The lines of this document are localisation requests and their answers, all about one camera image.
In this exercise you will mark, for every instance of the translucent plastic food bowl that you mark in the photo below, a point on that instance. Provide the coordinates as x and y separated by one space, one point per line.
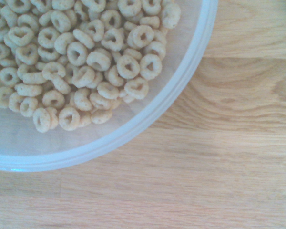
133 136

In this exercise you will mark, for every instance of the cereal rings pile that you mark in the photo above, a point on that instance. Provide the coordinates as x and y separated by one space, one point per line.
81 55

